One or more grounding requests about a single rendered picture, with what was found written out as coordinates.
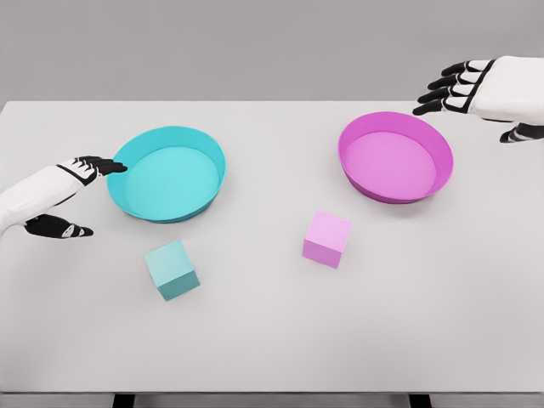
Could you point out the cyan round plate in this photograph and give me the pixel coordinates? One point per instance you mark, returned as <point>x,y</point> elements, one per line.
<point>166,175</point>

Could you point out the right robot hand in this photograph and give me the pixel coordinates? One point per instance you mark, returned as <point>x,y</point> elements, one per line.
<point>506,91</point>

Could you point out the cyan cube block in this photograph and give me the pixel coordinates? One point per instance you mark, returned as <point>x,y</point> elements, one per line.
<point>171,270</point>

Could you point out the magenta round plate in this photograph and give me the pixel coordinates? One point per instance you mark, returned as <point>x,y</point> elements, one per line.
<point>395,158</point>

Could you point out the pink cube block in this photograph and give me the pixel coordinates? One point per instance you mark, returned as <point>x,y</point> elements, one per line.
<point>327,239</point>

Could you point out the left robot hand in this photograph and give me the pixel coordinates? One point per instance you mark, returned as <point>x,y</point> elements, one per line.
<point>40,191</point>

